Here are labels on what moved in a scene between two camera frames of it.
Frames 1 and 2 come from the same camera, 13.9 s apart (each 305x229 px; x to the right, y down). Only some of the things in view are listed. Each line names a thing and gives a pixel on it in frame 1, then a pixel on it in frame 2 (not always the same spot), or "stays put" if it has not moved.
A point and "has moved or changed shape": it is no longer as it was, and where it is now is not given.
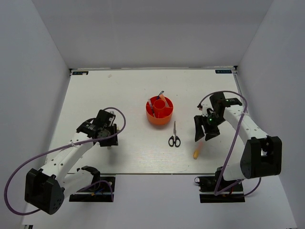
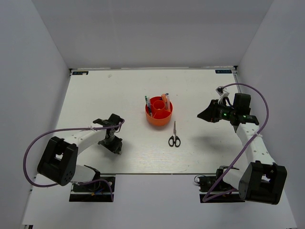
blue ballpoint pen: x=151 y=106 has moved or changed shape
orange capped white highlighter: x=162 y=97 has moved or changed shape
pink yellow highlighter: x=196 y=152 → x=164 y=96
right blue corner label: x=223 y=71 stays put
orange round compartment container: x=159 y=110 stays put
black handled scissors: x=174 y=140 stays put
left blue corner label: x=80 y=73 stays put
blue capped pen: x=157 y=97 → x=167 y=96
